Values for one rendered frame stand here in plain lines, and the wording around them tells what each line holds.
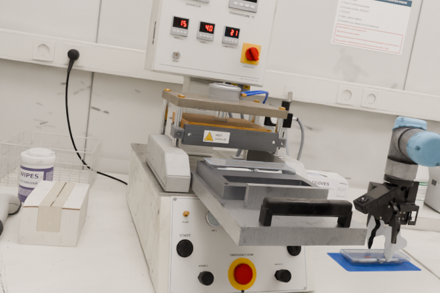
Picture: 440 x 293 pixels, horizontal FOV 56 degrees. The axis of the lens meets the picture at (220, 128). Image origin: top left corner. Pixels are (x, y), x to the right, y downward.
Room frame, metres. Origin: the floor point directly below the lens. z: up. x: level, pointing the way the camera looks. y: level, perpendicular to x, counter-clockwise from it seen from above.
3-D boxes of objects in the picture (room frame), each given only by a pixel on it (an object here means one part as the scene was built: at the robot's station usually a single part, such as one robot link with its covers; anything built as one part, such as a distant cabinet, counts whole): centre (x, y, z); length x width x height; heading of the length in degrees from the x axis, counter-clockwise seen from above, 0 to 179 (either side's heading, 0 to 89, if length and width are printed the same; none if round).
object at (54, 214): (0.94, 0.35, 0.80); 0.19 x 0.13 x 0.09; 9
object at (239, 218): (0.73, -0.10, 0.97); 0.30 x 0.22 x 0.08; 20
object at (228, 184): (0.78, -0.09, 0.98); 0.20 x 0.17 x 0.03; 110
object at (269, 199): (0.60, -0.15, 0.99); 0.15 x 0.02 x 0.04; 110
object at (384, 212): (1.04, -0.48, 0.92); 0.09 x 0.08 x 0.12; 108
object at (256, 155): (1.00, -0.15, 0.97); 0.26 x 0.05 x 0.07; 20
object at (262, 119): (1.22, -0.16, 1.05); 0.15 x 0.05 x 0.15; 110
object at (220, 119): (1.02, -0.01, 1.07); 0.22 x 0.17 x 0.10; 110
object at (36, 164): (1.08, 0.47, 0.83); 0.09 x 0.09 x 0.15
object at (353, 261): (1.03, -0.45, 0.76); 0.18 x 0.06 x 0.02; 109
